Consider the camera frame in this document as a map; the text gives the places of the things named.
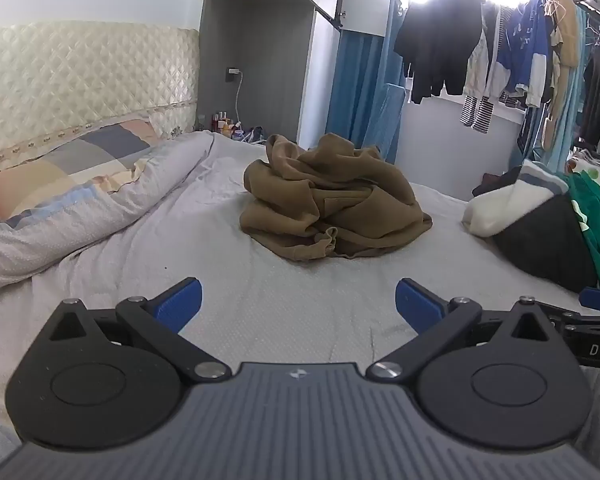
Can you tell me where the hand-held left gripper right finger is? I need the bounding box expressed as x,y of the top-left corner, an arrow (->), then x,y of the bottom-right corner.
366,277 -> 556,384

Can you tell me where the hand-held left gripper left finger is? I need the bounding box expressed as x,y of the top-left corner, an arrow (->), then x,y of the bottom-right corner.
47,277 -> 233,385

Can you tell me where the brown hoodie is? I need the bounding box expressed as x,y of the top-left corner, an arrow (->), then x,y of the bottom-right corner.
239,132 -> 433,263

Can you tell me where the black garment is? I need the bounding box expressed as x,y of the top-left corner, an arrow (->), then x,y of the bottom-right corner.
492,195 -> 598,293

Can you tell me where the white rolled duvet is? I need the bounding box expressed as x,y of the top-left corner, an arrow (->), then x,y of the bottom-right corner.
0,131 -> 216,296

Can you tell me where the white grey folded sweater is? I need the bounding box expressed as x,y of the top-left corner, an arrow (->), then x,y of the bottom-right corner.
462,159 -> 571,238

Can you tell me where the polka dot cloth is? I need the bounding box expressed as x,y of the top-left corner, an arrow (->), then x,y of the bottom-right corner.
567,150 -> 600,186

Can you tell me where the red stool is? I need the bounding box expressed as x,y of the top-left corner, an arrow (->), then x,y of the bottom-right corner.
472,172 -> 508,197

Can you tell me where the patchwork pillow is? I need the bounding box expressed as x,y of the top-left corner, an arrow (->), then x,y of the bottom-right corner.
0,119 -> 163,223

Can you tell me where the group of toiletry bottles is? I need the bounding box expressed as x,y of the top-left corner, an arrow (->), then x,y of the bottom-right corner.
210,110 -> 246,141

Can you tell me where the blue covered chair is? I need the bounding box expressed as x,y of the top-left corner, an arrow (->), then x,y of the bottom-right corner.
375,82 -> 409,163

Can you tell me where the striped hanging garment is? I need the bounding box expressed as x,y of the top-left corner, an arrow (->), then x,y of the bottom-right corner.
460,95 -> 498,133

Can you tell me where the black hanging dress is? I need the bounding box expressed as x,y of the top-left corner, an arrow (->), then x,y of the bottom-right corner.
577,40 -> 600,146

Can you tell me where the blue curtain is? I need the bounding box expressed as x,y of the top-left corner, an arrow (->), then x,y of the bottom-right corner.
325,0 -> 411,163

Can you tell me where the cream hanging shirt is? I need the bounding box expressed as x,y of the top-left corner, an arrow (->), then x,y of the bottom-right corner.
462,25 -> 501,98

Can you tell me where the blue white hanging jacket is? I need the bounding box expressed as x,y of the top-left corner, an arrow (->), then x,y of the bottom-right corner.
485,0 -> 553,108

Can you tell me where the black hanging jacket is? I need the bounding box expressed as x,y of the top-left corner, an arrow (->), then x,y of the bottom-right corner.
394,0 -> 486,106

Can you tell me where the tan hanging garment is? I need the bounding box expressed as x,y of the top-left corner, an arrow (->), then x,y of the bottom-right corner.
542,0 -> 581,151

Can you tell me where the white charger with cable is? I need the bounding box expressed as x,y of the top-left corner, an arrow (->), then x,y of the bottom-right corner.
224,66 -> 243,128

